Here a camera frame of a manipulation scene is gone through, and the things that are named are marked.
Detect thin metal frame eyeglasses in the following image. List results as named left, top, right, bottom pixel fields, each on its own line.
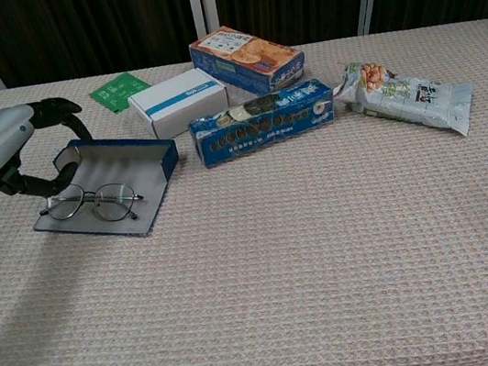
left=34, top=172, right=149, bottom=237

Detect dark blue box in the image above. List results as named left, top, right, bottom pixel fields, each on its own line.
left=19, top=123, right=191, bottom=254

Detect white box with blue stripe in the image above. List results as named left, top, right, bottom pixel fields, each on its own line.
left=124, top=62, right=234, bottom=146

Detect orange and blue cracker box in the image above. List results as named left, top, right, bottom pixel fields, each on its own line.
left=186, top=14, right=310, bottom=106

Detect blue cookie package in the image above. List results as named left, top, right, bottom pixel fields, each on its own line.
left=183, top=74, right=343, bottom=171

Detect green sachet packet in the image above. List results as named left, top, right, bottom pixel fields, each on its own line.
left=86, top=68, right=155, bottom=118

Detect beige woven tablecloth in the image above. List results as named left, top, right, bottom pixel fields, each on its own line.
left=0, top=12, right=488, bottom=366

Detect silver snack bag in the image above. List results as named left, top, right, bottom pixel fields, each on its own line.
left=329, top=44, right=482, bottom=157

